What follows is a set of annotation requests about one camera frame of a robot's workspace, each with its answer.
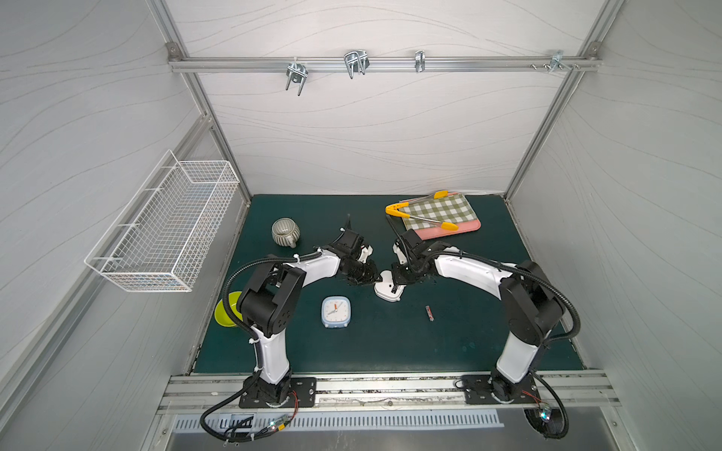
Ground blue alarm clock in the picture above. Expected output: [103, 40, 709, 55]
[321, 296, 352, 329]

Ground metal hook clamp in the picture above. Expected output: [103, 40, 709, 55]
[285, 60, 308, 96]
[529, 50, 581, 73]
[343, 50, 370, 79]
[415, 50, 426, 73]

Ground yellow steel tongs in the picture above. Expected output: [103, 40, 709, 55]
[384, 190, 461, 232]

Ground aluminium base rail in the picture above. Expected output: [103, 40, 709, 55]
[157, 370, 622, 414]

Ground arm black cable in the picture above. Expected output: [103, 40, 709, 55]
[428, 247, 582, 440]
[198, 252, 323, 443]

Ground white alarm clock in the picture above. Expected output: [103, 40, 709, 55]
[374, 270, 406, 303]

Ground white wire basket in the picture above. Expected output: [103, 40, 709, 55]
[84, 150, 239, 293]

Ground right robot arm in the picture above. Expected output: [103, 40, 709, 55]
[374, 229, 579, 404]

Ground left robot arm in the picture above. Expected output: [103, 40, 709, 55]
[224, 227, 380, 407]

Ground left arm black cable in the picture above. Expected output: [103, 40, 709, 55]
[198, 252, 323, 443]

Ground pink tray checkered cloth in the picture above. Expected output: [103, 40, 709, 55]
[400, 193, 481, 241]

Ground green yellow bowl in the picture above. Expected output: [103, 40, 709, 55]
[214, 291, 243, 328]

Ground aluminium crossbar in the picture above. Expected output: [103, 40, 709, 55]
[168, 54, 603, 73]

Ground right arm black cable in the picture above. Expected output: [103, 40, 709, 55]
[428, 247, 582, 440]

